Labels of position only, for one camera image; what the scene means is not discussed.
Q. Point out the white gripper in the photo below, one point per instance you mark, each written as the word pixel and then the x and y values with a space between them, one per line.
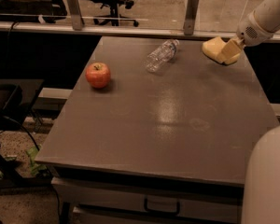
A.
pixel 251 32

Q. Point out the yellow sponge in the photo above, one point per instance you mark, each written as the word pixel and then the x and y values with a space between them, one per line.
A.
pixel 213 47

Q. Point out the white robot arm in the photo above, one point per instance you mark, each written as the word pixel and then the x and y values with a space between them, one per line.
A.
pixel 261 201

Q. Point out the red apple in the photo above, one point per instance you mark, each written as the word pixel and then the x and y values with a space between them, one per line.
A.
pixel 98 75

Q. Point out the clear plastic water bottle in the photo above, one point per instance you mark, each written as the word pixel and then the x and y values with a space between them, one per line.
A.
pixel 161 55

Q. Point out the glass barrier panel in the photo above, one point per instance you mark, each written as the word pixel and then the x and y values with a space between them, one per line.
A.
pixel 166 17

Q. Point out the grey drawer cabinet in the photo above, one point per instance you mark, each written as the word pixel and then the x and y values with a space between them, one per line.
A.
pixel 107 198

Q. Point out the green crumpled bag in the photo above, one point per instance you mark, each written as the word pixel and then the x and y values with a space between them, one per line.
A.
pixel 37 170

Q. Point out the black side stand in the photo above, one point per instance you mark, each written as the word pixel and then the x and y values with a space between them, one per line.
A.
pixel 17 97

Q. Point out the middle metal glass bracket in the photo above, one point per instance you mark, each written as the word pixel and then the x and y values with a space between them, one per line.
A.
pixel 190 17

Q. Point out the metal glass bracket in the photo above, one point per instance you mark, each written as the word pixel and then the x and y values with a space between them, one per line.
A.
pixel 75 14
pixel 190 17

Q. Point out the left metal glass bracket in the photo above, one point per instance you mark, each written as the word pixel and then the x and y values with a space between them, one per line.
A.
pixel 75 14

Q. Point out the black drawer handle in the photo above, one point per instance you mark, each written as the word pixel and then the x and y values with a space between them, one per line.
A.
pixel 162 206

